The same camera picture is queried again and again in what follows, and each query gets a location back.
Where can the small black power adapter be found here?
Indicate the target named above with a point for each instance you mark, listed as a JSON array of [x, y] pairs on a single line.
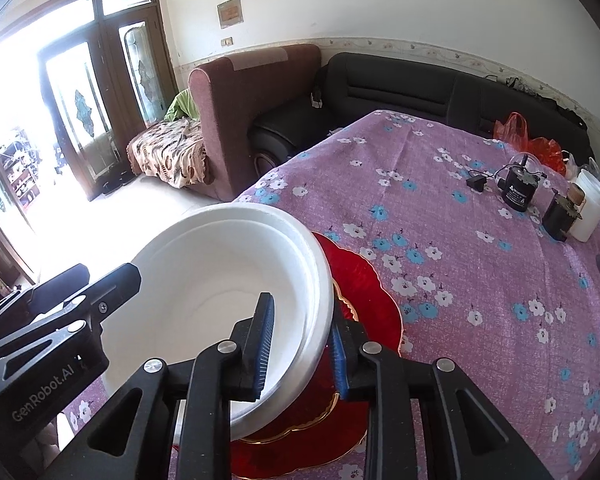
[[477, 182]]

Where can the small red gold-rimmed plate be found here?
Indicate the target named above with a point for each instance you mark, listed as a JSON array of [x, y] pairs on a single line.
[[314, 404]]

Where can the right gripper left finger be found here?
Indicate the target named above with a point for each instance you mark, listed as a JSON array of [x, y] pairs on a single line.
[[254, 338]]

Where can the small framed wall plaque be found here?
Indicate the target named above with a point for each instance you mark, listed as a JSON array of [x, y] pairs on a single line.
[[230, 13]]

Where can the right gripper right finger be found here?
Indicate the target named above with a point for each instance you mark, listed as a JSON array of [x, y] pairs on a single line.
[[345, 340]]

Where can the black motor with label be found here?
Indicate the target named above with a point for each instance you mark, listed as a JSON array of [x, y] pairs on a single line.
[[519, 185]]

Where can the large red scalloped plate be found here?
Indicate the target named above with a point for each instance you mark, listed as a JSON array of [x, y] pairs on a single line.
[[358, 292]]

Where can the brown patterned blanket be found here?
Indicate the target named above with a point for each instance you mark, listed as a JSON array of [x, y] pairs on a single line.
[[172, 152]]

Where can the maroon armchair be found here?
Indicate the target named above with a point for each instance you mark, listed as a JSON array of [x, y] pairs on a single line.
[[230, 92]]

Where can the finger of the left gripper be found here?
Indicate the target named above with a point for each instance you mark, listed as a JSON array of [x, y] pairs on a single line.
[[22, 306], [92, 303]]

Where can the white foam bowl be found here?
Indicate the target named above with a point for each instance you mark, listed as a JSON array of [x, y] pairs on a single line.
[[202, 275]]

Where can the black leather sofa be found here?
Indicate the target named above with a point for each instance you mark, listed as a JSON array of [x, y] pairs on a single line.
[[353, 85]]

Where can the green cloth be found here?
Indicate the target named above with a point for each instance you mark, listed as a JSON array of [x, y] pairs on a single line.
[[183, 106]]

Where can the purple floral tablecloth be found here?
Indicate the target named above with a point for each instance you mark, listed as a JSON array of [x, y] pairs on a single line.
[[467, 275]]

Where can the white plastic jar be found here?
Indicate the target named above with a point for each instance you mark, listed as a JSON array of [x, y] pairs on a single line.
[[589, 212]]

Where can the wooden glass door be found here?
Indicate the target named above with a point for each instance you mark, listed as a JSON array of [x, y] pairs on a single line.
[[103, 82]]

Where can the red plastic bag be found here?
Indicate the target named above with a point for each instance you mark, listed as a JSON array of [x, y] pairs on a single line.
[[514, 131]]

